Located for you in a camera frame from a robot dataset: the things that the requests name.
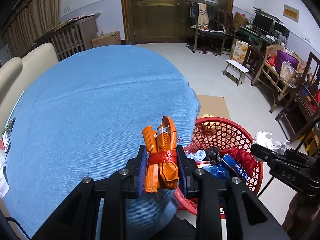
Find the beige curtain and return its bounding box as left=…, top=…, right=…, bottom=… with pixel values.
left=0, top=0, right=63, bottom=53

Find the wicker armchair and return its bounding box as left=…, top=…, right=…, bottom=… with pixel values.
left=251, top=44, right=309, bottom=113

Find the blue plastic bag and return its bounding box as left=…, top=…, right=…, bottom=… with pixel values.
left=206, top=164, right=230, bottom=179

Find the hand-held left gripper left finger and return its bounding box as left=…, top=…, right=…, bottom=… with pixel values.
left=32, top=145, right=148, bottom=240

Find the dark wooden chair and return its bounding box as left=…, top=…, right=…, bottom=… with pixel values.
left=275, top=51, right=320, bottom=143

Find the white blue wrapper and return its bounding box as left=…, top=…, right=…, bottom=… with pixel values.
left=186, top=149, right=207, bottom=161

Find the purple cushion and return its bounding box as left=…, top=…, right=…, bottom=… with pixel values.
left=276, top=49, right=299, bottom=72

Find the beige sofa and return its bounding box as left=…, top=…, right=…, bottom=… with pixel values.
left=0, top=42, right=59, bottom=105

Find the small black monitor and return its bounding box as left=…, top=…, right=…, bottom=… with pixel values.
left=274, top=21, right=290, bottom=39

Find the open brown cardboard box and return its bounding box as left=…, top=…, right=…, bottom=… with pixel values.
left=232, top=12, right=248, bottom=29

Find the dark cluttered desk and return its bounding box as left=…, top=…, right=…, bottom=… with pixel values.
left=236, top=26, right=288, bottom=49

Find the small printed box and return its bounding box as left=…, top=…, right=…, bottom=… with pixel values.
left=1, top=132, right=10, bottom=153

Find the striped beige cloth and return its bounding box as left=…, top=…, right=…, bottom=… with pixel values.
left=197, top=3, right=209, bottom=27

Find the black plastic bag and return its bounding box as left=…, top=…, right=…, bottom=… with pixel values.
left=205, top=147, right=224, bottom=164

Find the silver foil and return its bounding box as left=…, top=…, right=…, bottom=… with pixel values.
left=274, top=140, right=291, bottom=155

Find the black metal chair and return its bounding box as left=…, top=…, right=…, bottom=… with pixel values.
left=189, top=2, right=234, bottom=55

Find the small blue carton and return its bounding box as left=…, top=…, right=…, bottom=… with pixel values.
left=221, top=154, right=250, bottom=182

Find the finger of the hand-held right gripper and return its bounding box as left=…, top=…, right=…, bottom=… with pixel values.
left=251, top=142, right=288, bottom=162

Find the large black monitor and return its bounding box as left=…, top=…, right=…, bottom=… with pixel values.
left=252, top=12, right=274, bottom=33

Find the white wooden stool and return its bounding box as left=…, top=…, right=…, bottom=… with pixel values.
left=223, top=59, right=250, bottom=86

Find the blue tablecloth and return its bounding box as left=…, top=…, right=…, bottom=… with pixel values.
left=4, top=45, right=200, bottom=239

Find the small dark wooden table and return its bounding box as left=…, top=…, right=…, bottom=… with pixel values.
left=244, top=44, right=265, bottom=87

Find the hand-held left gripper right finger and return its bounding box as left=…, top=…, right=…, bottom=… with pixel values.
left=176, top=145, right=292, bottom=240

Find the orange wrapper bundle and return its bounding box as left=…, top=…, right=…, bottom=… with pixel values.
left=142, top=116, right=184, bottom=194

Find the yellow crumpled wrapper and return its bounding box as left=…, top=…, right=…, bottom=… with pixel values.
left=200, top=114, right=220, bottom=130

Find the flat cardboard sheet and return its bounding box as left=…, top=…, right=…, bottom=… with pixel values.
left=195, top=94, right=231, bottom=120

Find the red mesh basket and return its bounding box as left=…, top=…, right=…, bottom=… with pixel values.
left=174, top=117, right=264, bottom=215

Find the yellow printed carton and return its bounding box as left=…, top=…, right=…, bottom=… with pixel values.
left=229, top=39, right=251, bottom=64

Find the person's right forearm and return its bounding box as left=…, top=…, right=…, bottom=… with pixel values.
left=284, top=191, right=320, bottom=240

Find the white paper ball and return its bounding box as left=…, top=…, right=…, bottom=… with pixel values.
left=253, top=131, right=273, bottom=151

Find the wooden crib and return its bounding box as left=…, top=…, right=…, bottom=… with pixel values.
left=34, top=15, right=98, bottom=62

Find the orange wall sign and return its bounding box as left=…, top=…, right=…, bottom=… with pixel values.
left=283, top=4, right=300, bottom=22

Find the clear plastic bag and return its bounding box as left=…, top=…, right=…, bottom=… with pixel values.
left=280, top=61, right=297, bottom=82

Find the red plastic bag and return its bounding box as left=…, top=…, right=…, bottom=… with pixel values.
left=226, top=147, right=258, bottom=178

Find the wooden double door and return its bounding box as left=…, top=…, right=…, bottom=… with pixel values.
left=120, top=0, right=235, bottom=45

